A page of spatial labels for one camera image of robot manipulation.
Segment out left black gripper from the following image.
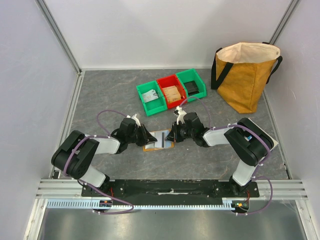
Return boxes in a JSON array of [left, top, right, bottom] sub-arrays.
[[126, 123, 157, 147]]

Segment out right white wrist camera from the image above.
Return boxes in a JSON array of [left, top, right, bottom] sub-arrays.
[[173, 106, 187, 125]]

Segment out black wallet in bin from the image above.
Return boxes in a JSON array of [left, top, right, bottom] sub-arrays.
[[184, 80, 200, 96]]

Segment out right green plastic bin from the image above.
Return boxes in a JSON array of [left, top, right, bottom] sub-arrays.
[[175, 68, 207, 99]]

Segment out orange leather card holder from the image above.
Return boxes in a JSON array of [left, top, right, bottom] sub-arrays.
[[142, 128, 175, 152]]

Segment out mustard tote bag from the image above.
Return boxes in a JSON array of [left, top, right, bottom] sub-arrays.
[[210, 42, 283, 114]]

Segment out red plastic bin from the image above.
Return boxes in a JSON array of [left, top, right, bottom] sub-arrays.
[[156, 74, 187, 109]]

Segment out brown cards in red bin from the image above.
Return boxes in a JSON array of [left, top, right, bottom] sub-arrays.
[[163, 85, 184, 104]]

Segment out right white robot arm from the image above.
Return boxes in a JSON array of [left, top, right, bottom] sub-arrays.
[[166, 112, 279, 197]]

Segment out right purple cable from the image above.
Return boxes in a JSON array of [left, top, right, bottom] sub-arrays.
[[178, 96, 275, 216]]

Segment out left green plastic bin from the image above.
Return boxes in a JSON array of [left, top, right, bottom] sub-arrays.
[[136, 80, 168, 117]]

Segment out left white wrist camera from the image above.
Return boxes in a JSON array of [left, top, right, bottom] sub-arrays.
[[126, 113, 141, 126]]

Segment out green plastic bin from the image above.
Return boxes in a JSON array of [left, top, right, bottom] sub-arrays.
[[136, 80, 168, 117], [175, 68, 207, 99]]

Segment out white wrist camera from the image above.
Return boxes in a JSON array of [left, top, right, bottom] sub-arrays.
[[126, 113, 141, 126], [173, 106, 187, 125]]

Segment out blue razor package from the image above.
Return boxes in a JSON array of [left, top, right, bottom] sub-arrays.
[[267, 136, 279, 151]]

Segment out slotted cable duct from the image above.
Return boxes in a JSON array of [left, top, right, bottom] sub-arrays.
[[46, 198, 238, 211]]

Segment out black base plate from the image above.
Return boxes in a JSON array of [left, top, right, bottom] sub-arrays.
[[78, 179, 260, 207]]

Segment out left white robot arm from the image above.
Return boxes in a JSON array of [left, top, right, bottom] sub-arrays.
[[51, 116, 157, 197]]

